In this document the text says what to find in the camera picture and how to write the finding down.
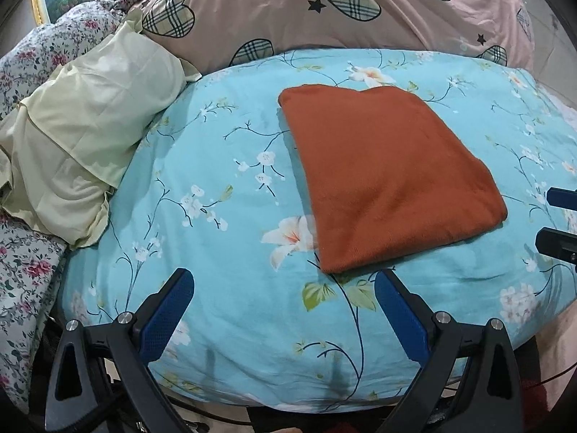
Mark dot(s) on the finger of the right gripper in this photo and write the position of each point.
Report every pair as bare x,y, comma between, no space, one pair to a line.
557,244
565,199

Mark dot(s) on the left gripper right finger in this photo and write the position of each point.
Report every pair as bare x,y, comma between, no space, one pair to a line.
468,379

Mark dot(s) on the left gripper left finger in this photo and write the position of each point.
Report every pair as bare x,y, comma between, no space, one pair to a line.
100,380

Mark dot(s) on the orange knit sweater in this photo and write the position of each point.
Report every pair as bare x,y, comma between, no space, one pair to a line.
385,175

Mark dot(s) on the light blue floral quilt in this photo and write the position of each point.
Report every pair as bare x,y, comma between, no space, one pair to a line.
216,188

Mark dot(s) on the cream yellow pillow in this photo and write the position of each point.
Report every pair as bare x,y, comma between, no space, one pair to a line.
90,116

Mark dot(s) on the pink plaid-heart duvet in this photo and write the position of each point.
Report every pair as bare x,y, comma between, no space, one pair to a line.
213,34

